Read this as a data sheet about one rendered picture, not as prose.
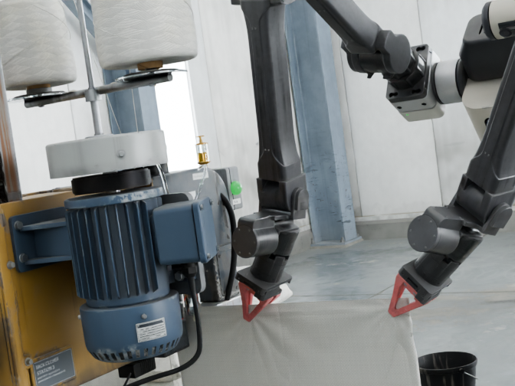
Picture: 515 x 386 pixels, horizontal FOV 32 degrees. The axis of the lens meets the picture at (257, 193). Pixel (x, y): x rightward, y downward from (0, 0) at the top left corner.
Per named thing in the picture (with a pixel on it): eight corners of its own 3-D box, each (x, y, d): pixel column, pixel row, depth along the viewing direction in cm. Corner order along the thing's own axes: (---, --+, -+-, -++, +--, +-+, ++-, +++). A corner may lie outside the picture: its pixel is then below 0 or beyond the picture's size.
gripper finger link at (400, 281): (371, 302, 148) (405, 264, 144) (388, 293, 154) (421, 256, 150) (400, 332, 146) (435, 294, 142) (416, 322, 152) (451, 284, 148)
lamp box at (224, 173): (243, 207, 187) (237, 165, 187) (231, 210, 184) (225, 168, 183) (214, 210, 191) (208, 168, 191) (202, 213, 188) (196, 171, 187)
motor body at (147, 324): (205, 339, 139) (182, 182, 137) (143, 368, 126) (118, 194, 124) (131, 338, 147) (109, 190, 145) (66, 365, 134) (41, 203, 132)
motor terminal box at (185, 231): (223, 267, 139) (213, 195, 138) (212, 279, 129) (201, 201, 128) (171, 273, 140) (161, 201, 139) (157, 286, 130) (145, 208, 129)
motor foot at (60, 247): (113, 256, 139) (106, 201, 139) (60, 271, 129) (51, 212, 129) (70, 258, 144) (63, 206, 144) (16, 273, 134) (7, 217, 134)
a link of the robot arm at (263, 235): (310, 187, 155) (272, 181, 160) (268, 191, 146) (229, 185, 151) (306, 254, 156) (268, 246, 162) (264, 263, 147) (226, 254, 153)
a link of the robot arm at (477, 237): (493, 238, 140) (472, 213, 143) (468, 234, 135) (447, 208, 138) (465, 268, 143) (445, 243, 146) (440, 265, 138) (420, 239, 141)
